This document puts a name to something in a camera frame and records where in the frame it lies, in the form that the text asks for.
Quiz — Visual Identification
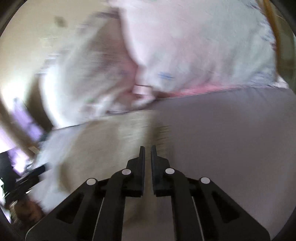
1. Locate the beige cable knit sweater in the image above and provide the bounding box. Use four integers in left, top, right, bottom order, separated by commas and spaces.
57, 110, 171, 211

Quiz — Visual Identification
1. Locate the lavender bed sheet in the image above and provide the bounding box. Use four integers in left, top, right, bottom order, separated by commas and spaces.
32, 86, 296, 241

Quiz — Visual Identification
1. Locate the left floral pink pillow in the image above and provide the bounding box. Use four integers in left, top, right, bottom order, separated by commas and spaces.
39, 10, 154, 128

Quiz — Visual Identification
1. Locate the floral pink pillow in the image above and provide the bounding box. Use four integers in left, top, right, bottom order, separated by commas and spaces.
109, 1, 287, 95
39, 10, 154, 128

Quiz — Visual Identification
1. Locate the right floral pink pillow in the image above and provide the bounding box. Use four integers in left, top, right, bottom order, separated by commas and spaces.
109, 1, 287, 95

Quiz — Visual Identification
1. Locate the wooden headboard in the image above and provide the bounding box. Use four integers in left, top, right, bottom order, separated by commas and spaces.
263, 0, 282, 77

